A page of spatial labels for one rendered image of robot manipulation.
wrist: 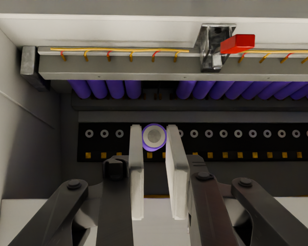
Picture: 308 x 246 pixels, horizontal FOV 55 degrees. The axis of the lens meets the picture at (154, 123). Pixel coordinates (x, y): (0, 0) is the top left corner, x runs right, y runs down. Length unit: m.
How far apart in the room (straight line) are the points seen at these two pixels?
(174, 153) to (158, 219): 0.11
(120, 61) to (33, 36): 0.08
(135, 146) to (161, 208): 0.11
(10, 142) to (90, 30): 0.12
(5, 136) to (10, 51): 0.07
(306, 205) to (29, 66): 0.28
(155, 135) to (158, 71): 0.09
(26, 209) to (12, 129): 0.07
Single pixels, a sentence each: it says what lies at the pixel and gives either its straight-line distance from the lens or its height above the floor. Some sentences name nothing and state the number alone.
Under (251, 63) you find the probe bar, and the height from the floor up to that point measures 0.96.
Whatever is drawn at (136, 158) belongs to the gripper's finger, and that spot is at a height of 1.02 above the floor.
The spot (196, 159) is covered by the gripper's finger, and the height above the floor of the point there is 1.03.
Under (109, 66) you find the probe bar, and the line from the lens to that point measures 0.28.
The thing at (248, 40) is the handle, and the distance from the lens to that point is 0.19.
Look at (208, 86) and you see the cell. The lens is 0.33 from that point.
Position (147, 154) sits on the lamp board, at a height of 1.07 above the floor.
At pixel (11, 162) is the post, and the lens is 0.30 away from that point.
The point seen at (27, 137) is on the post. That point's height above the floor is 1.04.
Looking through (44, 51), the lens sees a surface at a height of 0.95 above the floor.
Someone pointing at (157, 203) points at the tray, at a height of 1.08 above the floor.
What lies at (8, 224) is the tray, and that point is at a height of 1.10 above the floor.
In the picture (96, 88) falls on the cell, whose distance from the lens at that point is 0.34.
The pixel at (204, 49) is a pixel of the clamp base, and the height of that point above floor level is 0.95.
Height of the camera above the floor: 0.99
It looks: 5 degrees up
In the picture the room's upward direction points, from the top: 180 degrees counter-clockwise
